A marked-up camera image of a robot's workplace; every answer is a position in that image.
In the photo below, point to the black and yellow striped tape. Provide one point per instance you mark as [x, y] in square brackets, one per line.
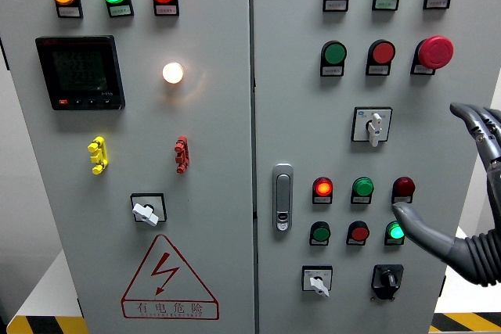
[466, 322]
[47, 325]

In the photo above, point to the small white label plate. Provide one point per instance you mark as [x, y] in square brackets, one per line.
[355, 243]
[393, 242]
[336, 5]
[423, 69]
[322, 200]
[361, 200]
[402, 199]
[333, 71]
[319, 243]
[120, 10]
[70, 11]
[167, 9]
[436, 3]
[378, 70]
[386, 4]

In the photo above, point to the small green lit lamp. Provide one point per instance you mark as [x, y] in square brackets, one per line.
[393, 230]

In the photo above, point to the small dark red lamp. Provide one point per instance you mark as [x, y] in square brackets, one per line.
[404, 186]

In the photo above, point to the small red push button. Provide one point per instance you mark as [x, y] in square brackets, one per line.
[359, 233]

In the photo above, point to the small green unlit lamp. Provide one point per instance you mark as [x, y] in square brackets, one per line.
[363, 187]

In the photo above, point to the small green push button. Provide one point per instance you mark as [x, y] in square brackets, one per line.
[321, 233]

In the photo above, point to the small red lit lamp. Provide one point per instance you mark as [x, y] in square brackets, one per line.
[323, 187]

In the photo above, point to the silver door lock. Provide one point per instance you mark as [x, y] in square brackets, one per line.
[283, 197]

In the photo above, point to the pale grey cabinet door, lock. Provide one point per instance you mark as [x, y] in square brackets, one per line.
[305, 134]

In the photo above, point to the large red stop button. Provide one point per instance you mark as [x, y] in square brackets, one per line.
[435, 52]

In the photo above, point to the large red push button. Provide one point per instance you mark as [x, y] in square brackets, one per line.
[383, 52]

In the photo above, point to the large green push button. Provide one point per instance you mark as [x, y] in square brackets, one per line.
[335, 52]

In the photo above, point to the pale grey cabinet door, display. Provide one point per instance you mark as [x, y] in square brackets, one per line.
[219, 134]

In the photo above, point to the red warning triangle sign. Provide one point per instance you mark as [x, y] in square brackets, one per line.
[170, 307]

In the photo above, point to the white glowing lamp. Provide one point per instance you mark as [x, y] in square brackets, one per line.
[173, 72]

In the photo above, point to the black display meter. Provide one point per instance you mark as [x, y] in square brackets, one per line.
[80, 72]

